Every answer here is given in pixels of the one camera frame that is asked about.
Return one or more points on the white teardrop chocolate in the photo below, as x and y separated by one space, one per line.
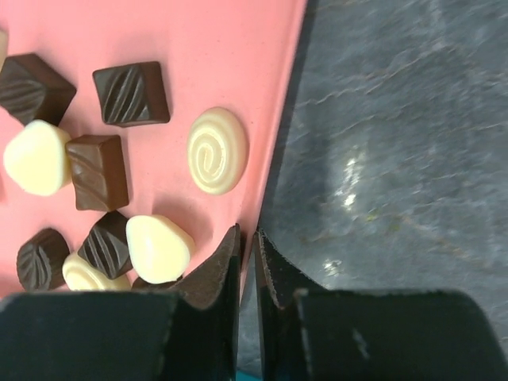
159 249

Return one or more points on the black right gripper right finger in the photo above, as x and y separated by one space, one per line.
308 332

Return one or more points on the white swirl chocolate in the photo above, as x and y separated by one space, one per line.
80 276
217 151

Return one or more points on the white rounded chocolate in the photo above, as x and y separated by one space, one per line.
36 159

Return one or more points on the white swirl chocolate lower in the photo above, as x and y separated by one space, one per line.
80 276

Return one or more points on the pink chocolate tray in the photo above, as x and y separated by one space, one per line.
231 54

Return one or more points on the blue tin lid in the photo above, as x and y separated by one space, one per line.
244 376

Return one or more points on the dark leaf chocolate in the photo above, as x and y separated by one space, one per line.
40 261

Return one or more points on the dark square ridged chocolate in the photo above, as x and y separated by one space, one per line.
132 94

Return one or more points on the dark square chocolate left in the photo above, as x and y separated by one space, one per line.
33 90

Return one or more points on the brown rectangular chocolate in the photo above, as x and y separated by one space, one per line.
98 172

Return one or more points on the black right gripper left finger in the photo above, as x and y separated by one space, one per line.
184 332

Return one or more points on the dark ridged chocolate lower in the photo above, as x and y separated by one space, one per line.
105 248

